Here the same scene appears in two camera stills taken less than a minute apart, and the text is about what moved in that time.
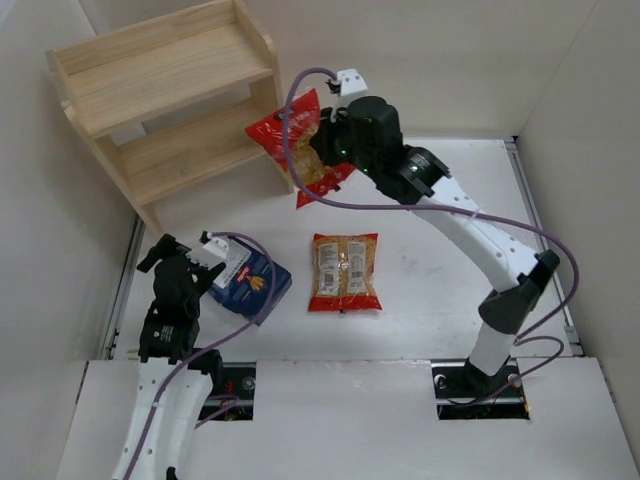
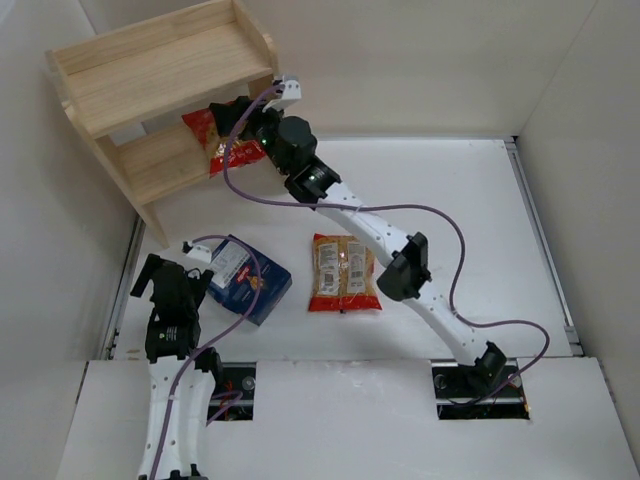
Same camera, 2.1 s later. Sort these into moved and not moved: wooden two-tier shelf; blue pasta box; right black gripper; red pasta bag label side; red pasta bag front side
Moved: right black gripper; red pasta bag front side
Not moved: blue pasta box; wooden two-tier shelf; red pasta bag label side
